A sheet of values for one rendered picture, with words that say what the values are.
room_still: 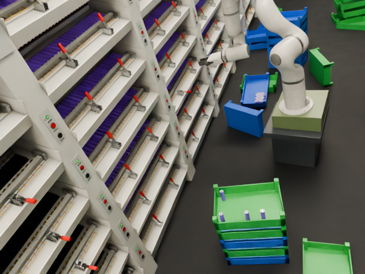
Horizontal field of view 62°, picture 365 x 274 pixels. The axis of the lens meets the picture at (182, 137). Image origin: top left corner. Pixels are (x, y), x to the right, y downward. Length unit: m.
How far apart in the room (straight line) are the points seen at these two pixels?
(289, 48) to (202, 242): 1.12
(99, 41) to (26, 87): 0.42
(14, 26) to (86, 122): 0.40
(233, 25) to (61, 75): 1.07
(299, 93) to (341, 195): 0.61
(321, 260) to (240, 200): 0.48
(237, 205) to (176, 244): 0.51
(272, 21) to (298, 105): 0.49
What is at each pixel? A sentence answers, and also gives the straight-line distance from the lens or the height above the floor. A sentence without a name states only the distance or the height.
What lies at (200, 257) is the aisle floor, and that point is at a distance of 1.74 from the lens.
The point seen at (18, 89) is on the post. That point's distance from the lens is 1.00.
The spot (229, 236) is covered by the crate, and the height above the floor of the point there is 0.27.
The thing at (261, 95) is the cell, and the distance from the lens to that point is 2.54.
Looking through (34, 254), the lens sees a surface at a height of 0.74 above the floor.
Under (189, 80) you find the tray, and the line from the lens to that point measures 2.07.
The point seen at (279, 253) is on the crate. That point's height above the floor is 0.10.
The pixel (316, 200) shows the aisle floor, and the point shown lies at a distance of 1.88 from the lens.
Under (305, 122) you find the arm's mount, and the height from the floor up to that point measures 0.34.
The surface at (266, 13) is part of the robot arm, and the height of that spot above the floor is 0.93.
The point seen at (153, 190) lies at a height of 0.32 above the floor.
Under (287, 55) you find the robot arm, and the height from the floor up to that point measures 0.75.
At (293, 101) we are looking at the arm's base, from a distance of 1.81.
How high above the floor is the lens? 1.49
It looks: 38 degrees down
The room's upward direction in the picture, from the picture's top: 20 degrees counter-clockwise
